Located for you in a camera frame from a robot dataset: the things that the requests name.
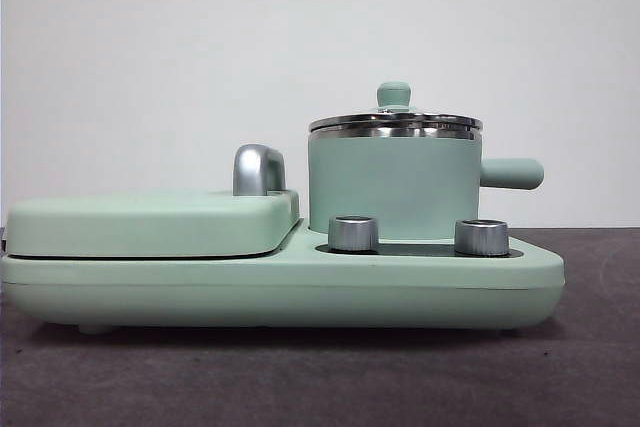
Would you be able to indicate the glass pot lid green knob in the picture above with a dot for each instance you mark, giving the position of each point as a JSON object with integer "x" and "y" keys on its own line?
{"x": 393, "y": 96}

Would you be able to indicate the silver control knob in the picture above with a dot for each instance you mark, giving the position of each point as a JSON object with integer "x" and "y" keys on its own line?
{"x": 352, "y": 233}
{"x": 481, "y": 236}

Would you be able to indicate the green breakfast machine base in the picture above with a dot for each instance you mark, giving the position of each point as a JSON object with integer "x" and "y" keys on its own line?
{"x": 300, "y": 292}

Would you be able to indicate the green grill lid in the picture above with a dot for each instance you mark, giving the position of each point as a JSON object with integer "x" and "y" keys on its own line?
{"x": 150, "y": 224}

